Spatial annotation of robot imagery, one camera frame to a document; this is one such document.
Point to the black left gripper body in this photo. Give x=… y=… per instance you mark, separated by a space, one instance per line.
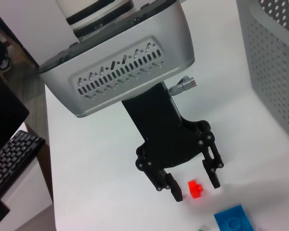
x=166 y=134

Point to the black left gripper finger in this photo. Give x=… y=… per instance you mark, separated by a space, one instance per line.
x=173 y=185
x=213 y=163

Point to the small red toy brick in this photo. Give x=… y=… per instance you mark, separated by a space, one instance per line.
x=195 y=188

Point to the white toy brick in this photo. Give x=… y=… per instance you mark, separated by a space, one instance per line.
x=206 y=227

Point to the blue square toy brick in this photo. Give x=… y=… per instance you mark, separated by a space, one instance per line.
x=233 y=219

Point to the grey perforated plastic storage basket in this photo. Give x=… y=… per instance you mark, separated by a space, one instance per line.
x=267 y=72

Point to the white side desk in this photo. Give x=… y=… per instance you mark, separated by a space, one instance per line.
x=26 y=197

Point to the black computer keyboard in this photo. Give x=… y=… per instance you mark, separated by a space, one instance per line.
x=12 y=158

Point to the black computer monitor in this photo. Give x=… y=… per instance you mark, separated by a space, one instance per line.
x=4 y=113

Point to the black shoe with white sole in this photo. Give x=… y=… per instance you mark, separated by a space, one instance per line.
x=0 y=56

